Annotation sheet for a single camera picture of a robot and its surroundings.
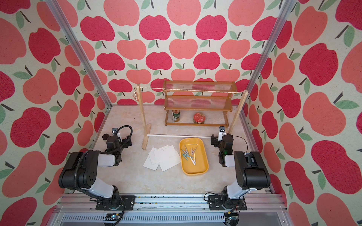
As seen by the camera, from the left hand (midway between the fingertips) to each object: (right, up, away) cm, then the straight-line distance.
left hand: (122, 137), depth 95 cm
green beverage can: (+36, +16, +8) cm, 40 cm away
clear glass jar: (-9, +2, -5) cm, 11 cm away
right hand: (+68, +1, -1) cm, 68 cm away
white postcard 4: (+34, -14, -4) cm, 37 cm away
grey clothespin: (+44, -9, -2) cm, 45 cm away
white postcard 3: (+19, -16, -7) cm, 26 cm away
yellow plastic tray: (+44, -17, -8) cm, 48 cm away
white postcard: (+27, -11, -1) cm, 29 cm away
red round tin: (+54, +13, +13) cm, 57 cm away
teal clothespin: (+43, -12, -5) cm, 45 cm away
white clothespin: (+49, -14, -7) cm, 51 cm away
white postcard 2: (+22, -11, -4) cm, 25 cm away
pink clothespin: (+48, -9, -2) cm, 49 cm away
